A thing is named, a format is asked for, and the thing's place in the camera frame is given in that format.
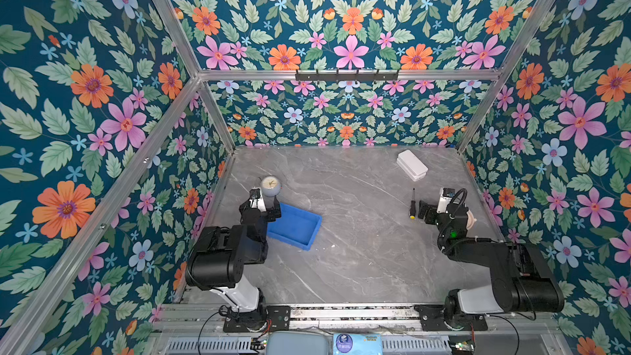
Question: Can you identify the blue plastic bin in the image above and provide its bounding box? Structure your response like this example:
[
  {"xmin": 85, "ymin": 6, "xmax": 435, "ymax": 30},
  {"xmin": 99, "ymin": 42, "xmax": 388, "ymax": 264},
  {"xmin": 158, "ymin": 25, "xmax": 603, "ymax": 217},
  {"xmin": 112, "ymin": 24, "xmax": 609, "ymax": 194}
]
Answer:
[{"xmin": 267, "ymin": 203, "xmax": 322, "ymax": 251}]

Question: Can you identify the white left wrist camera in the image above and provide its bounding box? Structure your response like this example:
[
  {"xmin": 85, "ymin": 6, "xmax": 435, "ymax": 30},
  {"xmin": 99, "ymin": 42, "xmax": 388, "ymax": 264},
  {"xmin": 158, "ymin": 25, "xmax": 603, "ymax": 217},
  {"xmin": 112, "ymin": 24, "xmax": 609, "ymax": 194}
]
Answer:
[{"xmin": 249, "ymin": 187, "xmax": 267, "ymax": 213}]

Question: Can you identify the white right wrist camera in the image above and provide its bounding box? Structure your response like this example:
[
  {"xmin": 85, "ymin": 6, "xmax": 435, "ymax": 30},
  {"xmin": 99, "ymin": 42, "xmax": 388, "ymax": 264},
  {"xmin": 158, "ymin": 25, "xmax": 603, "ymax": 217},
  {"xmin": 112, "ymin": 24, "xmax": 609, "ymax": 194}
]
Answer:
[{"xmin": 436, "ymin": 187, "xmax": 456, "ymax": 213}]

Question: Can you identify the small round white clock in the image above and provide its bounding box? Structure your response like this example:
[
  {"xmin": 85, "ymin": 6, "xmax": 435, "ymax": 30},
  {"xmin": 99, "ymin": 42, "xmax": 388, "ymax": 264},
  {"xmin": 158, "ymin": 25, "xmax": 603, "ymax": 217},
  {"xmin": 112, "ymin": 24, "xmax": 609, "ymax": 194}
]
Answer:
[{"xmin": 261, "ymin": 176, "xmax": 282, "ymax": 198}]

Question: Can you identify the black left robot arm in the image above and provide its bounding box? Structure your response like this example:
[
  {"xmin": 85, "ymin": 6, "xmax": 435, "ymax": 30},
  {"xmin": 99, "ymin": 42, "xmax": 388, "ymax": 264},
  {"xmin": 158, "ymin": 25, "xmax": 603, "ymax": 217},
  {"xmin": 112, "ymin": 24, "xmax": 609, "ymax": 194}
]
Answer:
[{"xmin": 185, "ymin": 199, "xmax": 281, "ymax": 331}]

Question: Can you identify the white rectangular box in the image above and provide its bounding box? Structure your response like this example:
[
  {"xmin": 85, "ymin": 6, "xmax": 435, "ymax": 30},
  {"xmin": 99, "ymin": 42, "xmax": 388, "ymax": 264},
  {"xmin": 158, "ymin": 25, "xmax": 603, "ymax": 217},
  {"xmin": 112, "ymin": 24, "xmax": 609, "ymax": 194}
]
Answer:
[{"xmin": 396, "ymin": 151, "xmax": 428, "ymax": 182}]

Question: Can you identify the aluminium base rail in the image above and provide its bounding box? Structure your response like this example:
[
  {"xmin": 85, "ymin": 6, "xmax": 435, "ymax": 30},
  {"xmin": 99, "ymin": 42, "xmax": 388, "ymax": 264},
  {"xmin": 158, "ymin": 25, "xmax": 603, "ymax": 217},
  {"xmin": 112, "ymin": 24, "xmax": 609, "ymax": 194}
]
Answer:
[{"xmin": 154, "ymin": 303, "xmax": 561, "ymax": 335}]

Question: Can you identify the blue tissue pack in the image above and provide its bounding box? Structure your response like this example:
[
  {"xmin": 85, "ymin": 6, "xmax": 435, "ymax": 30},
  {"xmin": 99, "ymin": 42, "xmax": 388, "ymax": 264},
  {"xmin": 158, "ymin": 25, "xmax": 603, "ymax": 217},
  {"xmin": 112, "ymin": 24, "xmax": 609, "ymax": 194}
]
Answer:
[{"xmin": 332, "ymin": 333, "xmax": 383, "ymax": 355}]

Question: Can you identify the black yellow screwdriver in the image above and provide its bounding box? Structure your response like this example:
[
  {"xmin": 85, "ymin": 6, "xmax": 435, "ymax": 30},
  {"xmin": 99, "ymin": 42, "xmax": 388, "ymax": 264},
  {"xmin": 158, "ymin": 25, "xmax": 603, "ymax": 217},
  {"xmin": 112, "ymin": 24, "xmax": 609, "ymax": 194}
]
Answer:
[{"xmin": 409, "ymin": 189, "xmax": 417, "ymax": 220}]

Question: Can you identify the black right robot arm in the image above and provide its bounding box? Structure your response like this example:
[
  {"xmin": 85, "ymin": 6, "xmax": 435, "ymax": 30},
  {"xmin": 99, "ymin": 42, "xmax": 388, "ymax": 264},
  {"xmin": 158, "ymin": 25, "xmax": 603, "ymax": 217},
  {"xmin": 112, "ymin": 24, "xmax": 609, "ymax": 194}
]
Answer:
[{"xmin": 414, "ymin": 201, "xmax": 565, "ymax": 331}]

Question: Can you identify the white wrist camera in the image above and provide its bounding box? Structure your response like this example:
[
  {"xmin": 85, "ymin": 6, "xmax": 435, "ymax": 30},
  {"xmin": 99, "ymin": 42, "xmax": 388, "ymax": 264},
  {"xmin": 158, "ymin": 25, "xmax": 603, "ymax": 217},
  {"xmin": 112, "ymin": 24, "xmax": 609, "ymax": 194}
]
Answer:
[
  {"xmin": 436, "ymin": 187, "xmax": 456, "ymax": 213},
  {"xmin": 249, "ymin": 187, "xmax": 267, "ymax": 213}
]

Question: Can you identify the grey pouch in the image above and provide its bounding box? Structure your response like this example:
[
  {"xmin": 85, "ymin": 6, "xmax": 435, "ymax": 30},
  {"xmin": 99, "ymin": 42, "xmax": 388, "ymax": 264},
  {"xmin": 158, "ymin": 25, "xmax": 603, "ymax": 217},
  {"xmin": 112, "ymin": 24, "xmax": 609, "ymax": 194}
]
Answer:
[{"xmin": 266, "ymin": 331, "xmax": 331, "ymax": 355}]

